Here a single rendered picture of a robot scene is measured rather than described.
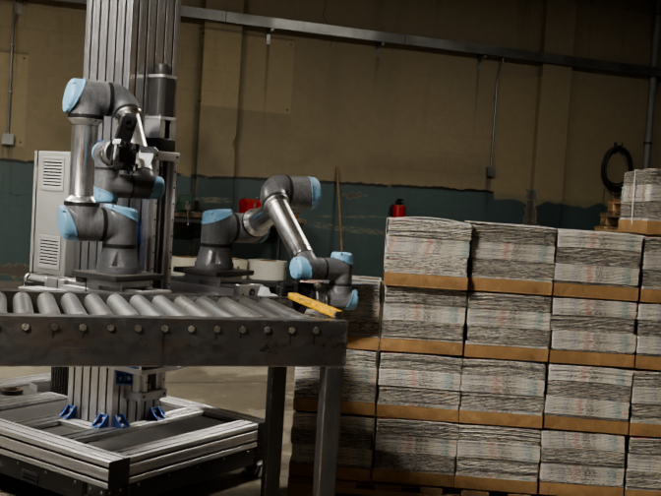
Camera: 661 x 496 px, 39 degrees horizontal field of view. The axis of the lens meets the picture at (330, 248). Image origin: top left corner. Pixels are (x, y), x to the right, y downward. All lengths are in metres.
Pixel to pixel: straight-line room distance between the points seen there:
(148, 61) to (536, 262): 1.58
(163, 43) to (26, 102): 6.08
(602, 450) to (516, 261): 0.71
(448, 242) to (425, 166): 7.45
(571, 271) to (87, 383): 1.82
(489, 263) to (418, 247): 0.25
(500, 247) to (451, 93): 7.63
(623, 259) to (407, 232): 0.74
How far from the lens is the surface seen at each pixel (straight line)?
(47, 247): 3.70
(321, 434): 2.48
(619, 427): 3.38
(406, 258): 3.17
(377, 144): 10.38
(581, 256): 3.27
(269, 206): 3.20
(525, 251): 3.24
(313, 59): 10.19
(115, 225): 3.21
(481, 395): 3.28
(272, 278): 9.34
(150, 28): 3.57
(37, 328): 2.29
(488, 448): 3.32
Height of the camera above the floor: 1.12
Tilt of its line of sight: 3 degrees down
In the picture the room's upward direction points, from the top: 4 degrees clockwise
